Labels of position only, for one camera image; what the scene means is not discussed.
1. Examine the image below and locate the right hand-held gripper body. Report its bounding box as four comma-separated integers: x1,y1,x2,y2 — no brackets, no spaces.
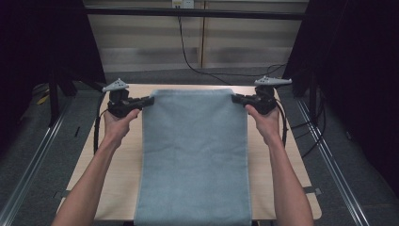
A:
246,75,293,116

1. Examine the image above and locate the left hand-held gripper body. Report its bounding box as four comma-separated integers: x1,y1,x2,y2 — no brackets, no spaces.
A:
102,77,144,119

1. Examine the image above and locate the blue-grey towel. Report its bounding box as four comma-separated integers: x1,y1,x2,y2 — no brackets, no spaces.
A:
133,88,253,226

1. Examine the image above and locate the person's left hand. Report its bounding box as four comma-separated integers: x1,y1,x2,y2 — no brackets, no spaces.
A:
103,107,141,149

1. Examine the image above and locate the person's right hand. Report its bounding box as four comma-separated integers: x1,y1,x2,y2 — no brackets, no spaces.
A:
245,104,282,147

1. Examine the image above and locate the black metal stand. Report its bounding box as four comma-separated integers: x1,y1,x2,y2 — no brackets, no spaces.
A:
47,73,61,128

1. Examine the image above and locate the dark curtain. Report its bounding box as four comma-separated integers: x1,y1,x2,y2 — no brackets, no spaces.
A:
0,0,107,154
281,0,399,197

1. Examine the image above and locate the black horizontal bar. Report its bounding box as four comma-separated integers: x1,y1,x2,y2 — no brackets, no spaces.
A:
84,7,311,21

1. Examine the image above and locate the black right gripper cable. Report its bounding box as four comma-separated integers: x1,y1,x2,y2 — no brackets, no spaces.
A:
274,89,290,148

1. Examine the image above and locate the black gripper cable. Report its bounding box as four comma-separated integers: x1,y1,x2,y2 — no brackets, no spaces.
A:
92,92,110,155
274,89,290,148

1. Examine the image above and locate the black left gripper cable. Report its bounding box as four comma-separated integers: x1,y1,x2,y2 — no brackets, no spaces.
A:
92,92,110,155

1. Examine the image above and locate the black wall cable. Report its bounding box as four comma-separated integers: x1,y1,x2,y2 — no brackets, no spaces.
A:
176,5,288,87

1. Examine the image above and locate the black floor cable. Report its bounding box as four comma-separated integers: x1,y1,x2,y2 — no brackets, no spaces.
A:
290,89,327,159

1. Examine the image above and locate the metal floor rail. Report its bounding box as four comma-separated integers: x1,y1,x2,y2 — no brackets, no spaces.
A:
295,98,373,226
0,96,73,226

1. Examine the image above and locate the white wall socket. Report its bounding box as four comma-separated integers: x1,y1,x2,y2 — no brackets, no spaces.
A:
171,0,195,9

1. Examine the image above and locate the grey table bracket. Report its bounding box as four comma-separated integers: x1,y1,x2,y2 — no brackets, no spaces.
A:
302,186,323,196
52,189,69,200

